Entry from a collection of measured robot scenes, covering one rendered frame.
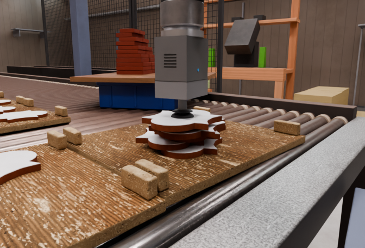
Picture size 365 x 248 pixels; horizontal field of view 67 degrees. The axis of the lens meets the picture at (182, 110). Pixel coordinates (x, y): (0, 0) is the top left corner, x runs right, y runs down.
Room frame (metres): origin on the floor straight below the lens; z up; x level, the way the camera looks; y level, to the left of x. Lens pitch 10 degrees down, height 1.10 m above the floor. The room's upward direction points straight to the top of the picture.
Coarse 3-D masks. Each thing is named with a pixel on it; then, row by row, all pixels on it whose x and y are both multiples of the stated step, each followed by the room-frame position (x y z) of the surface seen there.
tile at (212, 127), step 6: (150, 126) 0.50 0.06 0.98; (210, 126) 0.49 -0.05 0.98; (216, 126) 0.51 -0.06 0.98; (222, 126) 0.52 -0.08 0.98; (162, 132) 0.46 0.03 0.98; (168, 132) 0.45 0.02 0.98; (174, 132) 0.45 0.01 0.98; (180, 132) 0.45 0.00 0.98; (186, 132) 0.45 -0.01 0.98; (192, 132) 0.45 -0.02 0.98; (198, 132) 0.46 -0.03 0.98; (204, 132) 0.46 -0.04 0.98; (210, 132) 0.46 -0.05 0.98; (168, 138) 0.45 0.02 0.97; (174, 138) 0.45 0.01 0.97; (180, 138) 0.44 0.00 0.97; (186, 138) 0.45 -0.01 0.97; (192, 138) 0.45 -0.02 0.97
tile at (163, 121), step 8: (168, 112) 0.54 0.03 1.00; (192, 112) 0.54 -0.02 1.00; (200, 112) 0.54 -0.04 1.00; (208, 112) 0.54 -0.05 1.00; (144, 120) 0.49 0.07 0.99; (152, 120) 0.46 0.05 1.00; (160, 120) 0.46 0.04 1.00; (168, 120) 0.46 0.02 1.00; (176, 120) 0.46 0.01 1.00; (184, 120) 0.46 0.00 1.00; (192, 120) 0.46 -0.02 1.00; (200, 120) 0.46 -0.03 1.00; (208, 120) 0.47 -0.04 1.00; (216, 120) 0.50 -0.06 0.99; (160, 128) 0.44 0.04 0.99; (168, 128) 0.43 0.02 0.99; (176, 128) 0.43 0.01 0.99; (184, 128) 0.43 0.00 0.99; (192, 128) 0.45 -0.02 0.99; (200, 128) 0.45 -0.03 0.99; (208, 128) 0.44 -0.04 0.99
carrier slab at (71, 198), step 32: (64, 160) 0.44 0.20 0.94; (0, 192) 0.33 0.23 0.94; (32, 192) 0.33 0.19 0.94; (64, 192) 0.33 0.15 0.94; (96, 192) 0.33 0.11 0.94; (128, 192) 0.33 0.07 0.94; (0, 224) 0.26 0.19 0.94; (32, 224) 0.26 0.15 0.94; (64, 224) 0.26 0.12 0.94; (96, 224) 0.26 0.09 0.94; (128, 224) 0.27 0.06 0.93
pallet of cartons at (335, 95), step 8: (312, 88) 3.58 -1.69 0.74; (320, 88) 3.58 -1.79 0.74; (328, 88) 3.58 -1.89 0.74; (336, 88) 3.58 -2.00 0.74; (344, 88) 3.58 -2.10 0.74; (296, 96) 2.98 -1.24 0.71; (304, 96) 2.93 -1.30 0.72; (312, 96) 2.88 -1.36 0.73; (320, 96) 2.83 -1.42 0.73; (328, 96) 2.78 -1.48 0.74; (336, 96) 2.92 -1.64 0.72; (344, 96) 3.41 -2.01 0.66; (344, 104) 3.46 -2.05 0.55; (360, 112) 3.50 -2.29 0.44
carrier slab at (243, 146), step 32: (128, 128) 0.66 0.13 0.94; (256, 128) 0.66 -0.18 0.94; (96, 160) 0.45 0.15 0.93; (128, 160) 0.44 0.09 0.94; (160, 160) 0.44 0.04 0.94; (192, 160) 0.44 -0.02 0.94; (224, 160) 0.44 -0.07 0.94; (256, 160) 0.46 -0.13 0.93; (160, 192) 0.33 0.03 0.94; (192, 192) 0.35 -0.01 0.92
